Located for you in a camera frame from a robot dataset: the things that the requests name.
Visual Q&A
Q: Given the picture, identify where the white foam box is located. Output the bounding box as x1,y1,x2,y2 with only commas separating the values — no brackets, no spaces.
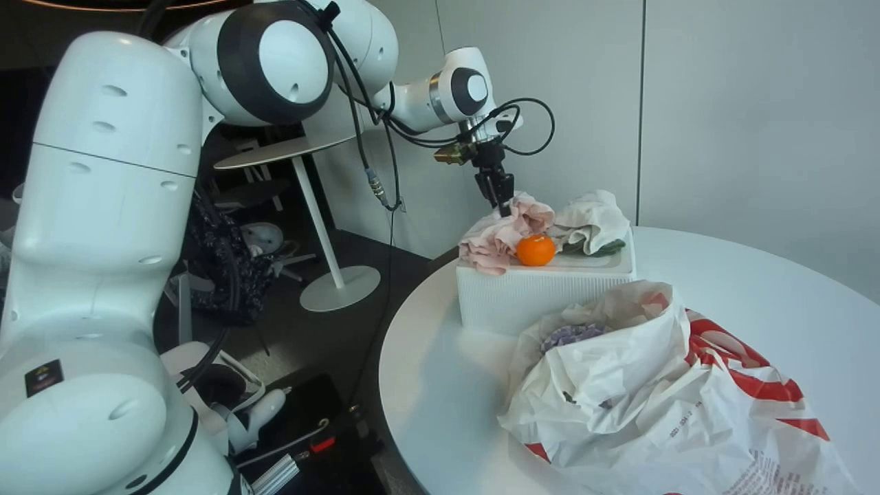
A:
454,217,638,338

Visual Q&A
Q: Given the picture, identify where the orange fruit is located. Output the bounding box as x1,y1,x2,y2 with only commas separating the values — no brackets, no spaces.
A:
514,233,557,271

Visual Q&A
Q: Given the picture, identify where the white pedestal side table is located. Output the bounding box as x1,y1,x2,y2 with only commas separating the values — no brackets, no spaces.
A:
212,121,385,317

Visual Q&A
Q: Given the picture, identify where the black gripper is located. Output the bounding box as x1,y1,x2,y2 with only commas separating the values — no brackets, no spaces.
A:
468,136,520,217

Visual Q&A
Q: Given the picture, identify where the white red plastic bag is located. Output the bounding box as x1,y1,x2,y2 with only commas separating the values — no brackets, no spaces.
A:
494,279,862,495

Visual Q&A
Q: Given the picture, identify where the white and green cloth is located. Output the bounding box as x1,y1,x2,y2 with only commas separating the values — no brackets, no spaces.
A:
547,188,635,261

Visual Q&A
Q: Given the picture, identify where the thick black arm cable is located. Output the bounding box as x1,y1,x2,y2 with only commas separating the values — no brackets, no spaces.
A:
315,0,407,217

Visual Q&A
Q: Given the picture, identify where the black patterned fabric heap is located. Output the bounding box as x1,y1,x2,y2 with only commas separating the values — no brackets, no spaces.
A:
172,177,305,330

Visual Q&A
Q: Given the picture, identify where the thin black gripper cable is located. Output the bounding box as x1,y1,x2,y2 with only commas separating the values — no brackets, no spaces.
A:
428,95,560,161

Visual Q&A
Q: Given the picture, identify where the aluminium profile bar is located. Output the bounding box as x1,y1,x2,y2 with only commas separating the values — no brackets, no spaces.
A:
243,453,305,495

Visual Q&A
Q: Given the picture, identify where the purple checkered cloth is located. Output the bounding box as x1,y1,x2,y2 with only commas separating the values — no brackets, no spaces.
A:
532,313,613,359

